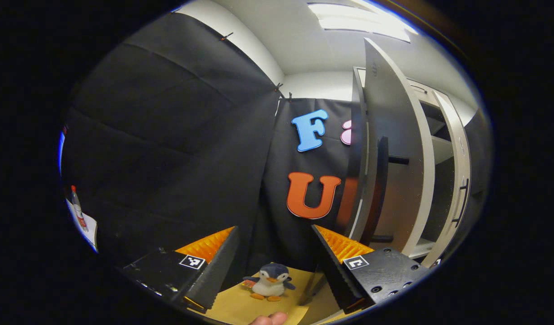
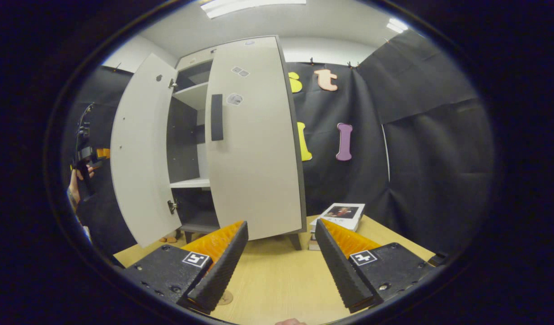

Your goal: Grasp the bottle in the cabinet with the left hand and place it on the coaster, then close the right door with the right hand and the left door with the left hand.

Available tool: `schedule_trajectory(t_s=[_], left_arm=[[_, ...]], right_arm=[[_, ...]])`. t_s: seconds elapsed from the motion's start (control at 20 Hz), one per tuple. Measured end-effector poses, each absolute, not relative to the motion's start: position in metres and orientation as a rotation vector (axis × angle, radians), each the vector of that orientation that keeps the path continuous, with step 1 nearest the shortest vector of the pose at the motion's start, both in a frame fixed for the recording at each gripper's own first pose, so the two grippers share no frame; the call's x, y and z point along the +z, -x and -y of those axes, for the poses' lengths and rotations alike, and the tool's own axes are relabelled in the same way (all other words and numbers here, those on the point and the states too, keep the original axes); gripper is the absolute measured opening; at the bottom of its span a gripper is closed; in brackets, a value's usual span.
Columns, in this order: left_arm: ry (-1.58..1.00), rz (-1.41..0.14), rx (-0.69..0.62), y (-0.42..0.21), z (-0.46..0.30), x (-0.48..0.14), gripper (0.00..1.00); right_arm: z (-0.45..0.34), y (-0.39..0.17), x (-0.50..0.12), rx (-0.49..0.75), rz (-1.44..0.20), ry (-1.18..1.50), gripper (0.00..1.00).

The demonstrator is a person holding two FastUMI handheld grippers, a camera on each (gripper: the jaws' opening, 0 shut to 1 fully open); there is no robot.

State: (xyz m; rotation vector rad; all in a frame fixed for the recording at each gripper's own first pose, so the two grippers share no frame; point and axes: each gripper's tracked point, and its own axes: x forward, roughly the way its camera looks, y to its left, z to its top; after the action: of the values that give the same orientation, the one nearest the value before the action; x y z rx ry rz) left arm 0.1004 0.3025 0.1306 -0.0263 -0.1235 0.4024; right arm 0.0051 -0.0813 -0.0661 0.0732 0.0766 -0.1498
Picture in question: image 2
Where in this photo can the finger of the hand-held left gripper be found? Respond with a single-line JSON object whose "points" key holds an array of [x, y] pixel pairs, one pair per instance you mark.
{"points": [[103, 153]]}

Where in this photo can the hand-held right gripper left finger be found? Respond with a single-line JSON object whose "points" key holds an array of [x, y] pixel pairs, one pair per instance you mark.
{"points": [[222, 266]]}

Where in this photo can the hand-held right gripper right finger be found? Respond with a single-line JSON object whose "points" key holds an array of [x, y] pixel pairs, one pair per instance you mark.
{"points": [[340, 266]]}

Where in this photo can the white cabinet door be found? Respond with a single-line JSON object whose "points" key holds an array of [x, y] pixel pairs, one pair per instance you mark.
{"points": [[141, 153], [254, 158]]}

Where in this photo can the white and grey cabinet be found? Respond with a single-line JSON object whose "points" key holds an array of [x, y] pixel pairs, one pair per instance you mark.
{"points": [[186, 135]]}

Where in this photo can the white book photo cover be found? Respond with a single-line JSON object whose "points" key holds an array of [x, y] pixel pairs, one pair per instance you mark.
{"points": [[344, 214]]}

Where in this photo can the white plush toy orange feet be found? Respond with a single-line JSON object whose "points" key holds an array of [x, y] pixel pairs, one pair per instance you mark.
{"points": [[169, 239]]}

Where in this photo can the black backdrop cloth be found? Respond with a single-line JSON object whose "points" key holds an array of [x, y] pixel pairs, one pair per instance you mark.
{"points": [[98, 90], [430, 180]]}

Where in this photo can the long ceiling light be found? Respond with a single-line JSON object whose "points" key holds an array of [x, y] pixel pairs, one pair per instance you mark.
{"points": [[249, 5]]}

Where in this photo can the small ceiling light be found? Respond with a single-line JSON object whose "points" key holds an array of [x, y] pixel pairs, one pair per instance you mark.
{"points": [[396, 25]]}

